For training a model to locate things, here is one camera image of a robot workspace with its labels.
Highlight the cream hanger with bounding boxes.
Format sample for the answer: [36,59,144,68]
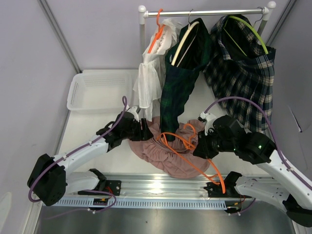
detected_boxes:
[171,9,199,67]

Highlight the orange hanger with dress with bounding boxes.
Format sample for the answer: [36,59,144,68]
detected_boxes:
[148,8,165,54]

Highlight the dark green plaid skirt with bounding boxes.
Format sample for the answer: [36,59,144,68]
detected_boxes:
[160,18,212,134]

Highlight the slotted cable duct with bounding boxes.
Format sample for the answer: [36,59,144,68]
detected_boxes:
[55,197,227,210]

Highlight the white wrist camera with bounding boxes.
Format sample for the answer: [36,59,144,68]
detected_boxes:
[127,105,141,121]
[198,112,216,136]

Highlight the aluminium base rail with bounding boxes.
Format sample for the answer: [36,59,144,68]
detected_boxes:
[60,173,276,201]

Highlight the white plastic basket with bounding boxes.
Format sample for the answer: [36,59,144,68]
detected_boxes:
[67,69,137,114]

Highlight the lime green hanger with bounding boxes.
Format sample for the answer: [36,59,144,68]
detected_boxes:
[222,15,269,60]

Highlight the white ruffled dress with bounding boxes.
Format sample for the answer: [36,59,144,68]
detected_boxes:
[133,18,182,121]

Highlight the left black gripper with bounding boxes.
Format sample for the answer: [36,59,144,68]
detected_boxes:
[121,118,153,141]

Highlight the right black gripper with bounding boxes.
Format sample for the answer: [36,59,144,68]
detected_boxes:
[193,127,236,159]

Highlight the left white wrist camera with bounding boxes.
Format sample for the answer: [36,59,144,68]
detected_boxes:
[127,105,141,121]

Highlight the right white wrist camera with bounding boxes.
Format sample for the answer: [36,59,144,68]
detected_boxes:
[198,112,216,136]

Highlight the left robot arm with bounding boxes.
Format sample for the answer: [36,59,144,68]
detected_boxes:
[27,111,153,206]

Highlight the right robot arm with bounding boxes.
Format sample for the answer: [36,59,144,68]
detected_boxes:
[193,113,312,228]

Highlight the navy white plaid skirt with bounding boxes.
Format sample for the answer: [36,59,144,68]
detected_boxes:
[204,16,276,132]

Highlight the white clothes rack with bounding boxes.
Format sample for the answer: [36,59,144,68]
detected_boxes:
[138,1,276,53]

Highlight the pink garment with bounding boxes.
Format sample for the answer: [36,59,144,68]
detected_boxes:
[129,117,210,179]

